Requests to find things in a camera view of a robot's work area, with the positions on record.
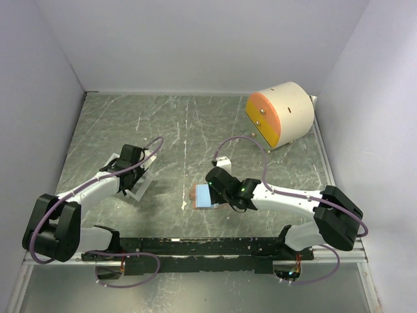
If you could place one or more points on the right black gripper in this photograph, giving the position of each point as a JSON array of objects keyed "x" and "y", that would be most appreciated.
[{"x": 215, "y": 197}]

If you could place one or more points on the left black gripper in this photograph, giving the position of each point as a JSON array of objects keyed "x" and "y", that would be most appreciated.
[{"x": 141, "y": 170}]

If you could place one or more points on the brown leather card holder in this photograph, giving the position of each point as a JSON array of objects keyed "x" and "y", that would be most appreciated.
[{"x": 199, "y": 195}]

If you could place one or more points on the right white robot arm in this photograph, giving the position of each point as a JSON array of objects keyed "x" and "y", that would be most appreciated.
[{"x": 332, "y": 218}]

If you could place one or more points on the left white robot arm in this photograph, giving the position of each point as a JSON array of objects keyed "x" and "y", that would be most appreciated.
[{"x": 55, "y": 232}]

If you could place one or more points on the white card tray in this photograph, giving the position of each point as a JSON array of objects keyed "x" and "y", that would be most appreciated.
[{"x": 138, "y": 156}]

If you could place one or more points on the cream round drawer cabinet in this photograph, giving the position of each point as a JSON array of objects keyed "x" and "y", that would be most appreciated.
[{"x": 279, "y": 115}]

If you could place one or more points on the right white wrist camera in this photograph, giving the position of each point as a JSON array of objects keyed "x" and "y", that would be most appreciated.
[{"x": 224, "y": 163}]

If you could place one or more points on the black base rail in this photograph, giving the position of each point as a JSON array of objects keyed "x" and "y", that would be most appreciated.
[{"x": 219, "y": 265}]

